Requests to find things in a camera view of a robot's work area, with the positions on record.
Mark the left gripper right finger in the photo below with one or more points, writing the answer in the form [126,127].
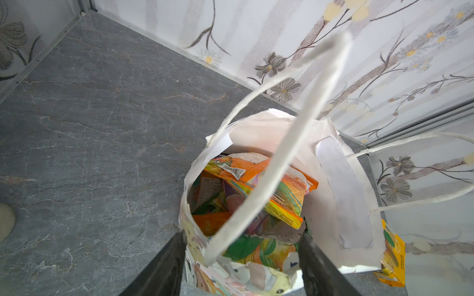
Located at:
[320,275]

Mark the orange Savoria snack packet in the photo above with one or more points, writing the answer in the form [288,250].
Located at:
[205,187]

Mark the white paper gift bag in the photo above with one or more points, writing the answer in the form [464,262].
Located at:
[343,214]

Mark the orange chips packet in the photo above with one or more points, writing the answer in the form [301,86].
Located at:
[210,223]

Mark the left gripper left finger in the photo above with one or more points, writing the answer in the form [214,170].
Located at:
[163,275]

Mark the purple Fox's berries candy bag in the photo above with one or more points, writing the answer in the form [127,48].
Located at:
[233,201]

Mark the round beige floor disc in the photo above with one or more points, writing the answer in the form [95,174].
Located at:
[7,221]

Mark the small orange snack packet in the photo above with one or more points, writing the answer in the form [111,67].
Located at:
[245,172]

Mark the yellow snack box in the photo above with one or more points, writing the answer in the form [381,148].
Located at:
[393,270]

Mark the green Fox's spring tea bag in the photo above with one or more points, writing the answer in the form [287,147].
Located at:
[276,247]

